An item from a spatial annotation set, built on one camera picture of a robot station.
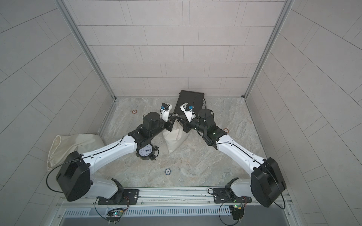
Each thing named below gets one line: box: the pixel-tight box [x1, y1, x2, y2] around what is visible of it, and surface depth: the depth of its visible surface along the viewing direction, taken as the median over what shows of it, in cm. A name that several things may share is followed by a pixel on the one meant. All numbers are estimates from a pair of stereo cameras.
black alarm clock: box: [135, 143, 160, 161], surface depth 86 cm
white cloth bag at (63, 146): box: [46, 133, 106, 171], surface depth 73 cm
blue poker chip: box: [164, 168, 172, 176], surface depth 81 cm
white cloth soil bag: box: [162, 118, 190, 154], surface depth 86 cm
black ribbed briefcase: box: [173, 90, 205, 115], surface depth 114 cm
